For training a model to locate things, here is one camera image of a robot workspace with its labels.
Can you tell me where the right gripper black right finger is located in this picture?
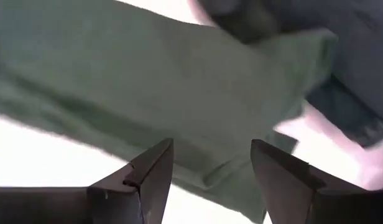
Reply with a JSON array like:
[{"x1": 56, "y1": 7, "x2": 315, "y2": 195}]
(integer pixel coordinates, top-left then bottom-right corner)
[{"x1": 250, "y1": 139, "x2": 383, "y2": 224}]

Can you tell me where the dark navy garment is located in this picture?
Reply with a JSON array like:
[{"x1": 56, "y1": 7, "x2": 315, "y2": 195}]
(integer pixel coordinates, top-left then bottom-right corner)
[{"x1": 191, "y1": 0, "x2": 383, "y2": 122}]

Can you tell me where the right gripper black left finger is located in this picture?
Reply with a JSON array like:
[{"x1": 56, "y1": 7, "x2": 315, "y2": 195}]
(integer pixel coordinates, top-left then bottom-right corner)
[{"x1": 0, "y1": 138, "x2": 175, "y2": 224}]

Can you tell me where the white table mat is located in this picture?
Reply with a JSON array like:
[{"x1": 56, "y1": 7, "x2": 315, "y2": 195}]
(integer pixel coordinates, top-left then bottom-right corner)
[{"x1": 0, "y1": 0, "x2": 383, "y2": 224}]

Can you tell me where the dark green garment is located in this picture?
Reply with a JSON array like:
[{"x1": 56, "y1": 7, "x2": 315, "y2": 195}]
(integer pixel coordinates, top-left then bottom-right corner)
[{"x1": 0, "y1": 0, "x2": 339, "y2": 224}]

